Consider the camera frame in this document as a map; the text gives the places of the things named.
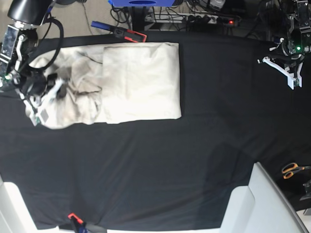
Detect black orange clamp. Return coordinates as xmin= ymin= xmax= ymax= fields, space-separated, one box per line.
xmin=68 ymin=213 xmax=107 ymax=233
xmin=91 ymin=21 xmax=147 ymax=43

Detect blue box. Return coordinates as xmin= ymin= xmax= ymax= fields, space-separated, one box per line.
xmin=108 ymin=0 xmax=183 ymax=7

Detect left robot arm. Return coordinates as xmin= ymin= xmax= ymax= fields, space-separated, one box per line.
xmin=258 ymin=0 xmax=311 ymax=90

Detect black orange clamp top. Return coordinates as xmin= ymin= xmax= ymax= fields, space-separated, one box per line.
xmin=91 ymin=21 xmax=147 ymax=43

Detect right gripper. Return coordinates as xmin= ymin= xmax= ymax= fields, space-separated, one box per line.
xmin=16 ymin=74 xmax=69 ymax=126

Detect black table cloth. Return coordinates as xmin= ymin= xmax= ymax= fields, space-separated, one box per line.
xmin=0 ymin=31 xmax=311 ymax=231

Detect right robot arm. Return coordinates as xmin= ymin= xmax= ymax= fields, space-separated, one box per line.
xmin=0 ymin=0 xmax=66 ymax=126

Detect white power strip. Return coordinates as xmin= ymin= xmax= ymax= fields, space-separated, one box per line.
xmin=145 ymin=12 xmax=241 ymax=27

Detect black orange clamp bottom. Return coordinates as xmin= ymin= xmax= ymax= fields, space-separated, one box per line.
xmin=68 ymin=213 xmax=107 ymax=233

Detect cream white T-shirt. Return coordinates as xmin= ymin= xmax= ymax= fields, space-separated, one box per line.
xmin=42 ymin=42 xmax=182 ymax=129

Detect black camera pole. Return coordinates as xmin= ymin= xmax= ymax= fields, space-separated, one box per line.
xmin=129 ymin=7 xmax=147 ymax=32

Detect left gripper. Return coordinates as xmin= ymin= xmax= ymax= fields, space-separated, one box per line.
xmin=257 ymin=37 xmax=304 ymax=90

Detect grey white chair left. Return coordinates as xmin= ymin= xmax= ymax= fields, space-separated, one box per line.
xmin=0 ymin=180 xmax=60 ymax=233

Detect orange handled scissors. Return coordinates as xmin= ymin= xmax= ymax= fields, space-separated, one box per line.
xmin=281 ymin=163 xmax=311 ymax=180

